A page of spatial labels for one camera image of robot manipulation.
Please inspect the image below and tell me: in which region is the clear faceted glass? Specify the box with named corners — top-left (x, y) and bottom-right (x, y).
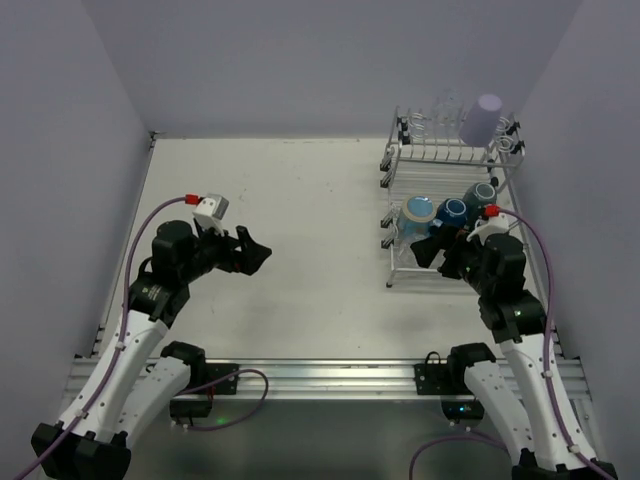
top-left (396, 234), bottom-right (426, 268)

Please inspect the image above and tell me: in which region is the clear glass on rack top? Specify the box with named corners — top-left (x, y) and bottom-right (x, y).
top-left (431, 88), bottom-right (464, 139)

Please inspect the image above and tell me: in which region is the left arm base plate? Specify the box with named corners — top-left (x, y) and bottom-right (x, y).
top-left (199, 363), bottom-right (240, 397)

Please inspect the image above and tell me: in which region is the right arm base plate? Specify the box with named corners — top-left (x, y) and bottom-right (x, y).
top-left (413, 351), bottom-right (455, 396)

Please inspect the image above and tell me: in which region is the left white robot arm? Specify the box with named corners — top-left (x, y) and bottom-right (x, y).
top-left (31, 220), bottom-right (272, 479)

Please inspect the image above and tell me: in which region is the light blue butterfly mug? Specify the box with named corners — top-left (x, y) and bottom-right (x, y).
top-left (396, 195), bottom-right (436, 238)

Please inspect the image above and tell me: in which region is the silver metal dish rack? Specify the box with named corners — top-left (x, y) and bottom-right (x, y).
top-left (379, 108), bottom-right (526, 288)

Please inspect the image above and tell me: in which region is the lavender plastic cup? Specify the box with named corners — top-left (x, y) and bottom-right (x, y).
top-left (459, 94), bottom-right (503, 148)

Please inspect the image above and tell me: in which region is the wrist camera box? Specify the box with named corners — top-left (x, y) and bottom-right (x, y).
top-left (466, 204), bottom-right (509, 245)
top-left (193, 193), bottom-right (229, 235)

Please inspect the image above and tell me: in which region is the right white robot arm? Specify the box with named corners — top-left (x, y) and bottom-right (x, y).
top-left (411, 225), bottom-right (617, 479)

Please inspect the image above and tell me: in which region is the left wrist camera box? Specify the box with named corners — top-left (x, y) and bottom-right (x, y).
top-left (193, 193), bottom-right (229, 235)

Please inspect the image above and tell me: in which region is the aluminium mounting rail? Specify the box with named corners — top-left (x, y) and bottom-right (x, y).
top-left (63, 358), bottom-right (591, 401)

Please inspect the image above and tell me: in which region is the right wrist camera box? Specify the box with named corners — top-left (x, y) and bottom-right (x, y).
top-left (466, 204), bottom-right (509, 245)

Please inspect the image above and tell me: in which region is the dark teal mug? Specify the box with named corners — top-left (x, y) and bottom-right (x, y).
top-left (463, 182), bottom-right (497, 214)

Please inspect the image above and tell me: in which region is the dark blue faceted mug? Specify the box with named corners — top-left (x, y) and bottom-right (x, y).
top-left (434, 198), bottom-right (468, 228)

